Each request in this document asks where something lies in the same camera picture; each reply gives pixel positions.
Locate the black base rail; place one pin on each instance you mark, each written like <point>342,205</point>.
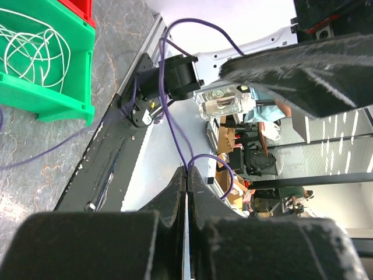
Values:
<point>102,176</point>

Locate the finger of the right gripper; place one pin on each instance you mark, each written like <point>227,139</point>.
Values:
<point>318,78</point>

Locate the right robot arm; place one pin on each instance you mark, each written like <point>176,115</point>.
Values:
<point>217,31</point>

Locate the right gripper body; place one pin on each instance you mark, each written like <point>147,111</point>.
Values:
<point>317,20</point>

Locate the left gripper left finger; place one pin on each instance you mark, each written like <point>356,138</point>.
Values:
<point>146,244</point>

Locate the front green bin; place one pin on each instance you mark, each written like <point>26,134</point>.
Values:
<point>46,60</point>

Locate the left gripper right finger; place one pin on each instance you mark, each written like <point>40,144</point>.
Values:
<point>225,245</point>

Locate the red bin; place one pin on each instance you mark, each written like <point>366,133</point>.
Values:
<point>82,8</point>

